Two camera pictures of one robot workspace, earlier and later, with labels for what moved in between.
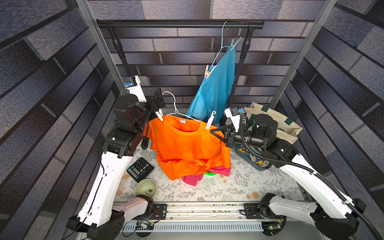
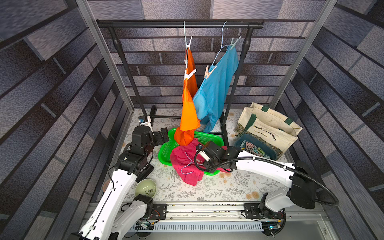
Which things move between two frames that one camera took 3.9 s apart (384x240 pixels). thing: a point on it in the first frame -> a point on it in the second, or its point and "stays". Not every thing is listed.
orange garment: x=185 y=146 -> x=185 y=135
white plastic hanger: x=175 y=107 -> x=186 y=44
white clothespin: x=160 y=114 -> x=187 y=45
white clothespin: x=233 y=46 stays
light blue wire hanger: x=222 y=47 stays
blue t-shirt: x=213 y=95 stays
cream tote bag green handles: x=286 y=130 stays
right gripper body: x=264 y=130 -> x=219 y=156
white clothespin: x=210 y=119 -> x=187 y=76
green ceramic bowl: x=146 y=187 stays
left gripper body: x=151 y=107 -> x=158 y=140
